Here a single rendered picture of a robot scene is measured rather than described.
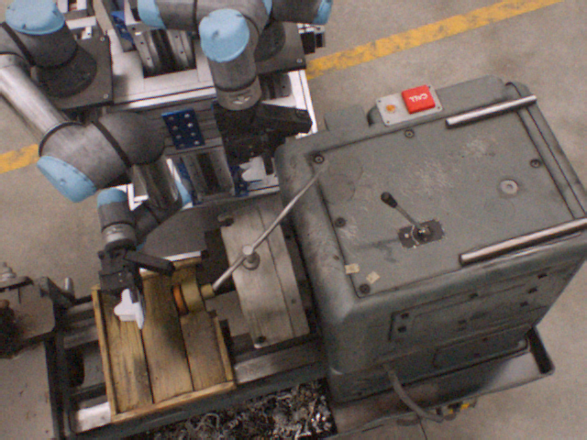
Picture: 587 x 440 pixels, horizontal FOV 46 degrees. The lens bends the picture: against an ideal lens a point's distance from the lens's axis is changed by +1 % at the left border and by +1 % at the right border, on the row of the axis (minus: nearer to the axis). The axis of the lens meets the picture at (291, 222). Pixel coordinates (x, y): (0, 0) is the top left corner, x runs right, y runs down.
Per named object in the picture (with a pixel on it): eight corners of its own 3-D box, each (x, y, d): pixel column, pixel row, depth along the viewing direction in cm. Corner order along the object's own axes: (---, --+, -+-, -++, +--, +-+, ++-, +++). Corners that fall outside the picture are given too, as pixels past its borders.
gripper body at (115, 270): (112, 305, 161) (105, 260, 167) (148, 294, 162) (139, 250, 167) (101, 292, 155) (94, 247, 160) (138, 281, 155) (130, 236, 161)
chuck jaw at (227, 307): (251, 284, 154) (264, 333, 148) (255, 294, 158) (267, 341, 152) (204, 298, 153) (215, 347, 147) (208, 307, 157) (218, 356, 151)
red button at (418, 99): (426, 89, 157) (426, 83, 155) (435, 109, 154) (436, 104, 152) (400, 96, 157) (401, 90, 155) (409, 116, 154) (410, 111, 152)
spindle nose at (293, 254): (291, 233, 171) (288, 206, 151) (315, 313, 165) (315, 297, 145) (279, 236, 171) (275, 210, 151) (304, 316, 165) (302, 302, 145)
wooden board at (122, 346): (205, 259, 184) (203, 253, 181) (237, 390, 168) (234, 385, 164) (95, 291, 183) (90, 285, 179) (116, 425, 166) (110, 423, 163)
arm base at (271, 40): (224, 22, 182) (217, -6, 173) (281, 12, 182) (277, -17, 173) (231, 67, 175) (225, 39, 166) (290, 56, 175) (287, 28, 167)
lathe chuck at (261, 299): (261, 226, 177) (251, 185, 147) (295, 345, 169) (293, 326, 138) (227, 236, 177) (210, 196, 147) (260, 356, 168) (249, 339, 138)
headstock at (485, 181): (488, 153, 192) (518, 60, 157) (566, 309, 170) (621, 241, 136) (282, 212, 189) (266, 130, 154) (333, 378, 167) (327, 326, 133)
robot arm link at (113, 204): (132, 199, 175) (121, 181, 168) (138, 236, 170) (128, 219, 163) (102, 207, 175) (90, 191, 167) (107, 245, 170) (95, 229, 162)
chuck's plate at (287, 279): (274, 223, 178) (267, 181, 147) (309, 341, 169) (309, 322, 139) (261, 226, 177) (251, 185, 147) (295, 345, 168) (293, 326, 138)
